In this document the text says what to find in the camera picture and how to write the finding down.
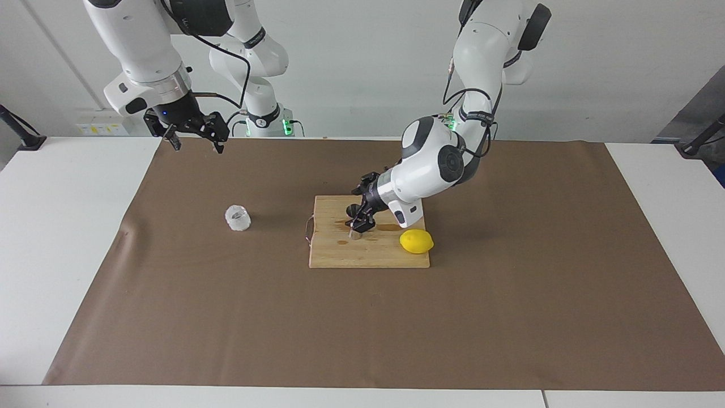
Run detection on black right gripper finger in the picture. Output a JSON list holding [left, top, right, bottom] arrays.
[[197, 110, 231, 155], [143, 109, 182, 152]]

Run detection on clear textured glass cup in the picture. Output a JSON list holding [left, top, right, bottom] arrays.
[[225, 205, 251, 232]]

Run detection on wooden cutting board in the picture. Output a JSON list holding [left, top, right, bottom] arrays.
[[306, 195, 430, 269]]

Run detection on yellow lemon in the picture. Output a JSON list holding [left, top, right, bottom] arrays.
[[399, 229, 435, 254]]

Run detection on black clamp stand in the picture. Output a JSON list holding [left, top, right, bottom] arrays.
[[0, 105, 47, 151], [677, 113, 725, 158]]

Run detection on brown table mat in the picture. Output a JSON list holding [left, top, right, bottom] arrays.
[[42, 138, 725, 392]]

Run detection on black right base cables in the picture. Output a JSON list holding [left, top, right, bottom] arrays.
[[225, 110, 250, 138]]

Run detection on white wall socket strip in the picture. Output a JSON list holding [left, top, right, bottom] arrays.
[[75, 109, 132, 137]]

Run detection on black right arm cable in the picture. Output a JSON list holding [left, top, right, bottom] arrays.
[[161, 0, 251, 108]]

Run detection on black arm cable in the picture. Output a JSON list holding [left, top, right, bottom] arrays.
[[161, 0, 251, 108], [442, 0, 505, 159]]

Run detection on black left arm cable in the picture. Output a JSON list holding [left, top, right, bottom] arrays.
[[442, 0, 505, 159]]

